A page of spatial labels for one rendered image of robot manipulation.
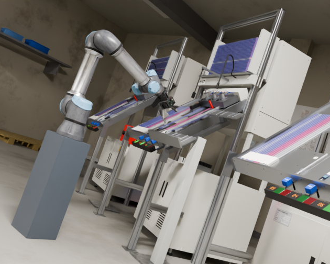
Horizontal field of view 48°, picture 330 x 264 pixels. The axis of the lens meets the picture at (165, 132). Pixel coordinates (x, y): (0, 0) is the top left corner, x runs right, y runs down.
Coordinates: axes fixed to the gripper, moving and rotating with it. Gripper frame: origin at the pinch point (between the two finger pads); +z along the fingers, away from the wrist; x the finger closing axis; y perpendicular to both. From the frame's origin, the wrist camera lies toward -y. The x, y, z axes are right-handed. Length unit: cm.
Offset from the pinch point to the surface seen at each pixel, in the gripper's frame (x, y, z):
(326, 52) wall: 334, -16, 93
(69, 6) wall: 289, -400, -137
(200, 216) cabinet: -23, 4, 67
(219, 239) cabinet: -19, 6, 92
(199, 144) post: -18.2, 30.3, 13.0
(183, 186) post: -39, 22, 28
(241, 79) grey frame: 56, 26, 5
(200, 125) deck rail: 5.7, 16.0, 12.5
